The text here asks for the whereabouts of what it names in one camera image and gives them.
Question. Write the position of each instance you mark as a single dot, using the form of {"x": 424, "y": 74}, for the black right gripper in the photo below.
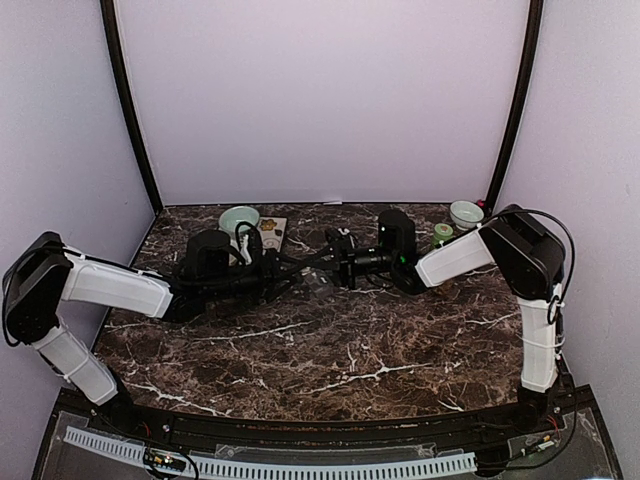
{"x": 346, "y": 265}

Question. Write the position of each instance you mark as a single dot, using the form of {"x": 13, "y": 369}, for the black corner frame post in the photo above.
{"x": 532, "y": 31}
{"x": 123, "y": 88}

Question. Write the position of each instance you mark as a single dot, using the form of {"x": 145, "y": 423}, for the grey weekly pill organizer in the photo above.
{"x": 314, "y": 277}

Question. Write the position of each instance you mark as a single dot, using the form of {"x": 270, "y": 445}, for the green pill bottle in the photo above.
{"x": 442, "y": 233}

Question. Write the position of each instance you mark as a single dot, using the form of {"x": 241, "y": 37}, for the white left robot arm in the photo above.
{"x": 50, "y": 272}

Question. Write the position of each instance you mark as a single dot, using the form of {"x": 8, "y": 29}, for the black corner frame post left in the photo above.
{"x": 123, "y": 88}

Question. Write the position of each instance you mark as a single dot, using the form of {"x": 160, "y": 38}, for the white slotted cable duct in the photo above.
{"x": 253, "y": 463}

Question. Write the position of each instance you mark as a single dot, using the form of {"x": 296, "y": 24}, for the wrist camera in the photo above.
{"x": 343, "y": 236}
{"x": 249, "y": 241}

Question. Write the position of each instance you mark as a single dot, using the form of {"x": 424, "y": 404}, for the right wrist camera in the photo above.
{"x": 343, "y": 236}

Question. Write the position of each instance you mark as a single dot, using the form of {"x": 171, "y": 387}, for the black corner frame post right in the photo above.
{"x": 532, "y": 31}

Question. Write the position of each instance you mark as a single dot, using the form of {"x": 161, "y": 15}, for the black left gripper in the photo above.
{"x": 273, "y": 276}

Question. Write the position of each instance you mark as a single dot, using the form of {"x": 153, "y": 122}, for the small celadon bowl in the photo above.
{"x": 465, "y": 214}

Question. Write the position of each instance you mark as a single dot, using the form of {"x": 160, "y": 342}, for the black front rail base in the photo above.
{"x": 485, "y": 429}

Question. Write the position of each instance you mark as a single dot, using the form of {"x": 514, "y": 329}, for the celadon bowl on plate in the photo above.
{"x": 232, "y": 217}

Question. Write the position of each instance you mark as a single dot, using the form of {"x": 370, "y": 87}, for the square floral ceramic plate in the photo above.
{"x": 272, "y": 231}

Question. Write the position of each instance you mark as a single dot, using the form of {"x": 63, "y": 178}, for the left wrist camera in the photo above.
{"x": 249, "y": 241}

